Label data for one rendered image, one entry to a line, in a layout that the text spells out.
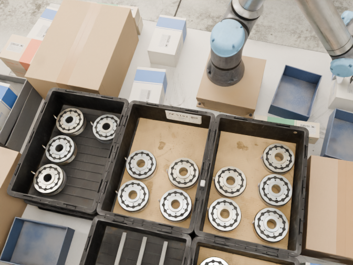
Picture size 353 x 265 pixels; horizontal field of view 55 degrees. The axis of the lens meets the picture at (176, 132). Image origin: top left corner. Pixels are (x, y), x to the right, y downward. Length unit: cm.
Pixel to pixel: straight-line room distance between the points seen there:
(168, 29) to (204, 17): 114
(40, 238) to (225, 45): 95
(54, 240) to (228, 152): 69
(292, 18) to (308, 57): 113
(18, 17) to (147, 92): 186
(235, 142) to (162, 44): 55
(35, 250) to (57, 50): 75
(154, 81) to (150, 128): 23
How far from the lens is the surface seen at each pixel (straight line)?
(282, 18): 269
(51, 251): 134
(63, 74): 136
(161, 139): 121
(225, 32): 122
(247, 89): 136
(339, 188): 119
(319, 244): 113
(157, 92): 135
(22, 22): 298
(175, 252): 111
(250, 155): 119
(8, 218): 136
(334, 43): 108
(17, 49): 159
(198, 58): 154
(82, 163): 124
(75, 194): 122
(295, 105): 145
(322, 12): 102
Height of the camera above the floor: 193
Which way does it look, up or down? 65 degrees down
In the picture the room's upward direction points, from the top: 10 degrees counter-clockwise
